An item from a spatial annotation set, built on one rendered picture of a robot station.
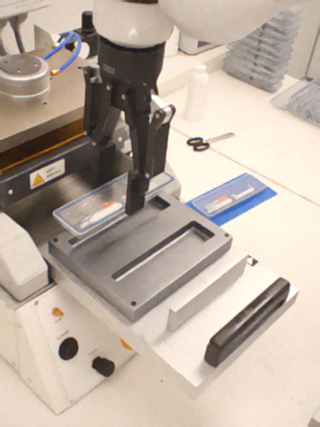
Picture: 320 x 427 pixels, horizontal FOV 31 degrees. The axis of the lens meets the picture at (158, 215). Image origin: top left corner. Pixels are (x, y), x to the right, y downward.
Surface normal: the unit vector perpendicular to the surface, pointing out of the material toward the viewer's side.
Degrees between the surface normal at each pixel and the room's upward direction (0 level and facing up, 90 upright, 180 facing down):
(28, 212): 0
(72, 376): 65
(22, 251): 40
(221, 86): 0
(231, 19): 98
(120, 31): 91
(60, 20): 90
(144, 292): 0
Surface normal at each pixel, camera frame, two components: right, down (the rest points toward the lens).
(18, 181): 0.73, 0.50
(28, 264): 0.54, -0.25
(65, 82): 0.10, -0.75
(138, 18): 0.05, 0.64
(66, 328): 0.70, 0.14
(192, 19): -0.29, 0.76
